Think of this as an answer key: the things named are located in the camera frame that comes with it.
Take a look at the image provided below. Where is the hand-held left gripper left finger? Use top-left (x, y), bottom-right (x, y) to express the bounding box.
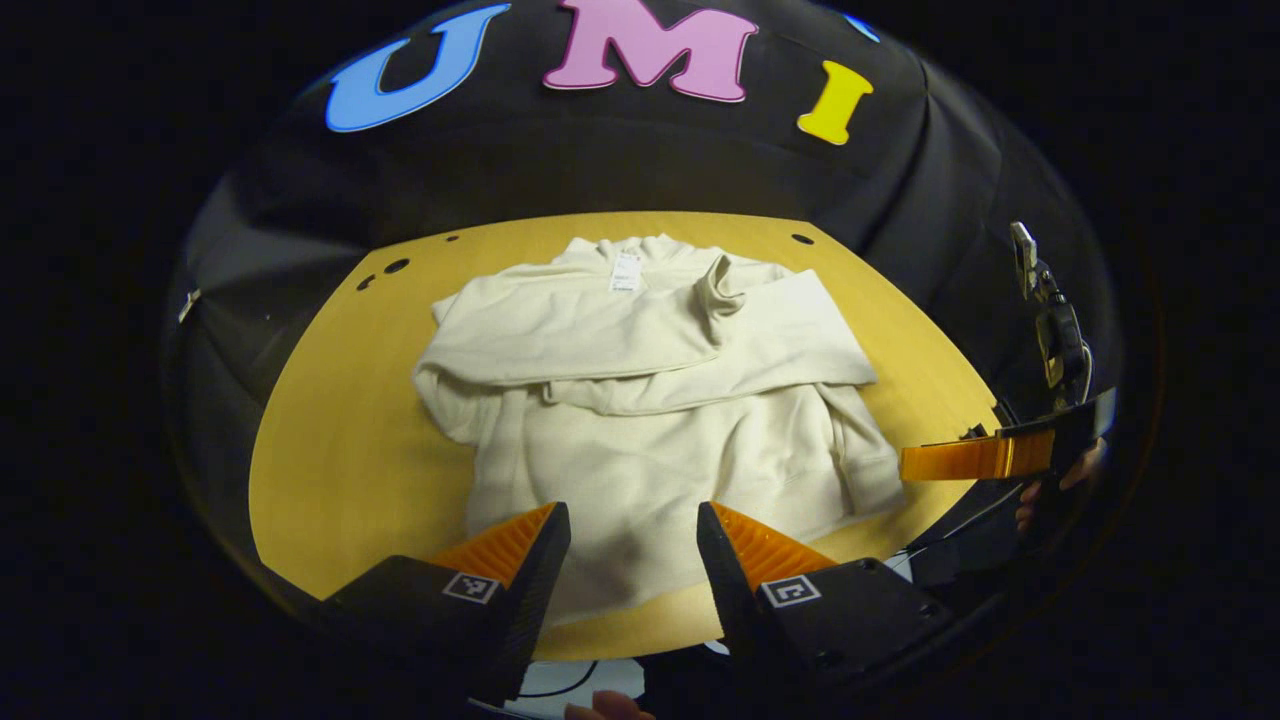
top-left (320, 502), bottom-right (572, 706)

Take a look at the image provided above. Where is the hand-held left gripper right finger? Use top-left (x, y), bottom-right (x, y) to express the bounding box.
top-left (696, 500), bottom-right (951, 693)

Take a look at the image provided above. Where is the cream sweatshirt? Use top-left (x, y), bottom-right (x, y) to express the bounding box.
top-left (412, 235), bottom-right (906, 626)

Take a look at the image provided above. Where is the black backdrop cloth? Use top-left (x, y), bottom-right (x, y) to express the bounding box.
top-left (165, 0), bottom-right (1121, 561)

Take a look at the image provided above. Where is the black floor cable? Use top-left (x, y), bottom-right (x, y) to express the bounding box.
top-left (515, 658), bottom-right (601, 701)

